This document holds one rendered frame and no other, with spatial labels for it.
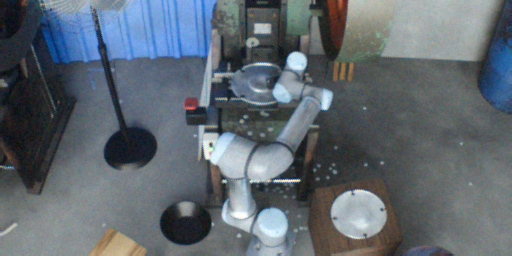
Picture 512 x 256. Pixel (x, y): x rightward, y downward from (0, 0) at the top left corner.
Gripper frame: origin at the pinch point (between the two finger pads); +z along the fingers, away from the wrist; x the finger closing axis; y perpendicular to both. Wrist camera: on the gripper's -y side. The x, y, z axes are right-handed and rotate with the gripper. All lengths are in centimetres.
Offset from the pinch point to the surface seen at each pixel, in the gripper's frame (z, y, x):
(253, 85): 3.9, -13.8, 6.7
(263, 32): -16.6, -9.0, 23.3
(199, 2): 80, -48, 110
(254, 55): -9.2, -13.2, 15.7
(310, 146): 21.0, 13.2, -19.0
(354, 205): 25, 34, -50
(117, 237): 21, -84, -63
